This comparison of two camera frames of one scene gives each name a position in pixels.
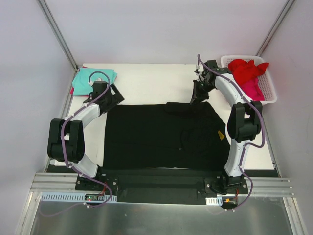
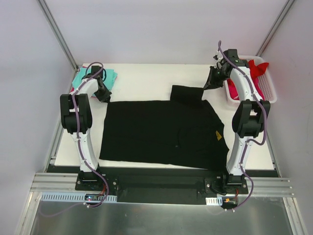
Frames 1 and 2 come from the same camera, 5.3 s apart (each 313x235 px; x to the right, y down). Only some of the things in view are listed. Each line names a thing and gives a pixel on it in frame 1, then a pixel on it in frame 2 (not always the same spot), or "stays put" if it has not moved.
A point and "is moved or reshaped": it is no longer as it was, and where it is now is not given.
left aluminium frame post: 57,34 stays put
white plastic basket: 264,80 stays put
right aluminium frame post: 285,9 stays put
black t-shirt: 172,135 is moved or reshaped
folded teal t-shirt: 80,84 stays put
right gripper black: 200,89 -> 214,78
